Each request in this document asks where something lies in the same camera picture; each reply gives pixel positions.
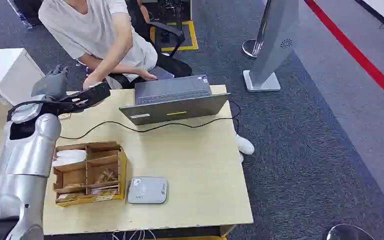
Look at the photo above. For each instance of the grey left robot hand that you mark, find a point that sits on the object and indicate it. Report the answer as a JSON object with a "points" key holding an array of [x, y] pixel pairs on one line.
{"points": [[51, 84]]}

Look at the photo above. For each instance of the person's right hand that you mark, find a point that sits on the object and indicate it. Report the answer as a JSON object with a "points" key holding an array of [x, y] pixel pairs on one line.
{"points": [[148, 76]]}

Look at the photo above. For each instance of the person's left hand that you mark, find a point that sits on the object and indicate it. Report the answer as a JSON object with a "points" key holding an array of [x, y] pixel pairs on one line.
{"points": [[91, 81]]}

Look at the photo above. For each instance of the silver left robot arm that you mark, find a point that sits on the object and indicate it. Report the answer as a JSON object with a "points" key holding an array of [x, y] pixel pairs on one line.
{"points": [[26, 155]]}

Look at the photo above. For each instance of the black office chair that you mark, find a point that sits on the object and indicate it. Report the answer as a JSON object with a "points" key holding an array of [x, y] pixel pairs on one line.
{"points": [[172, 66]]}

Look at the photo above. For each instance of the small card on desk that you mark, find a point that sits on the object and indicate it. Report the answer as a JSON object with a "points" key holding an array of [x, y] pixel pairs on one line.
{"points": [[64, 116]]}

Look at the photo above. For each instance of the grey laptop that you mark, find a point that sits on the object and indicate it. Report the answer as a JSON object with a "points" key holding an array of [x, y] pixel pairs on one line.
{"points": [[175, 106]]}

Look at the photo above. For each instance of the white cabinet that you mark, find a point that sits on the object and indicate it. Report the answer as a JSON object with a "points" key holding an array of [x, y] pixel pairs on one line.
{"points": [[3, 69]]}

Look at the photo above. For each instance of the person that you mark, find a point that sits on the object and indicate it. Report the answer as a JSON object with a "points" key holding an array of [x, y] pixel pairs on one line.
{"points": [[89, 30]]}

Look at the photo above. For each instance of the yellow bordered floor mat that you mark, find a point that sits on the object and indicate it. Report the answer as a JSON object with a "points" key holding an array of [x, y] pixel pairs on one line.
{"points": [[192, 36]]}

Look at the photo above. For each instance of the white card stack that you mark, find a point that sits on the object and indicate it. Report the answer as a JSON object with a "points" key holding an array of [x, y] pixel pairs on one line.
{"points": [[69, 157]]}

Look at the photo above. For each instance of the wooden card box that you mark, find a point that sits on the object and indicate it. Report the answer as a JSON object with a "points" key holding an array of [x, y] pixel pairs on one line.
{"points": [[102, 161]]}

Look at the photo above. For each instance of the brown card stack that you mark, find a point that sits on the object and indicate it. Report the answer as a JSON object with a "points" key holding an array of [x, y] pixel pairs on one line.
{"points": [[107, 176]]}

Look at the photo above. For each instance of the printed card stack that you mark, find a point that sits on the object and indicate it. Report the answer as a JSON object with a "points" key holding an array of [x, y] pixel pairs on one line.
{"points": [[105, 191]]}

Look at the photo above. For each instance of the flat grey card reader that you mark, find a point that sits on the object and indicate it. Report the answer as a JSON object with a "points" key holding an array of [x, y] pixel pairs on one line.
{"points": [[147, 190]]}

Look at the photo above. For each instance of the person's white shoe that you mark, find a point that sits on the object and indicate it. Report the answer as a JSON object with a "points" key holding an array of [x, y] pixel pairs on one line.
{"points": [[245, 145]]}

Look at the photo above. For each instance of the grey kiosk pillar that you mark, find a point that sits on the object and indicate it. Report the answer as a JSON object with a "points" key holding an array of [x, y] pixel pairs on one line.
{"points": [[274, 33]]}

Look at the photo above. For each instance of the chrome round base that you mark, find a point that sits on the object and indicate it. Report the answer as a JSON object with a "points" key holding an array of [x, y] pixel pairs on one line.
{"points": [[347, 233]]}

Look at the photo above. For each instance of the black equipment frame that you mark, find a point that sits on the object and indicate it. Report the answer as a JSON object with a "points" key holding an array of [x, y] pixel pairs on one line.
{"points": [[168, 10]]}

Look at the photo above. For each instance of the chrome stanchion post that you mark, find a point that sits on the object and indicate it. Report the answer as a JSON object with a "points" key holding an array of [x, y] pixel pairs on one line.
{"points": [[250, 48]]}

